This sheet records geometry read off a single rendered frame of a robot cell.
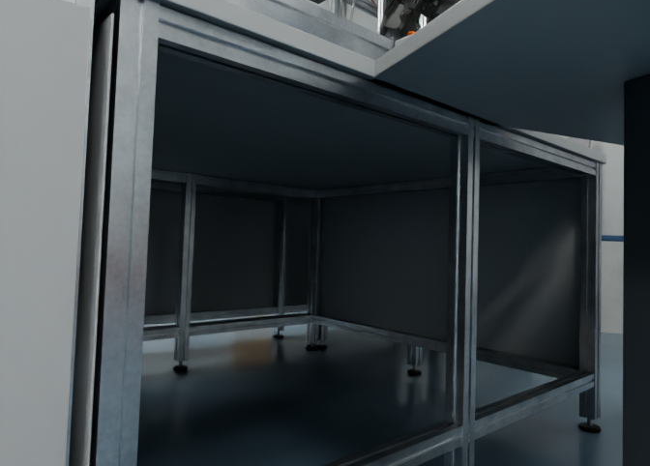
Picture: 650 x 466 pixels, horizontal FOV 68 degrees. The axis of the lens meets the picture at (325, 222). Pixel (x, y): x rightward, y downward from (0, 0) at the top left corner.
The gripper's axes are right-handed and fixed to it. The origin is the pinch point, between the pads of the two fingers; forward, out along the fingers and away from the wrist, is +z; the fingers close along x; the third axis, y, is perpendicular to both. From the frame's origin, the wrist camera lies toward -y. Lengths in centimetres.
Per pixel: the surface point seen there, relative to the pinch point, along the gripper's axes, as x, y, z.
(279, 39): -53, 37, 2
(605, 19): -28, 63, -19
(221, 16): -62, 36, 2
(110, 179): -74, 50, 20
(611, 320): 280, 36, 100
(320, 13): -38.4, 23.0, -1.3
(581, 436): 64, 89, 67
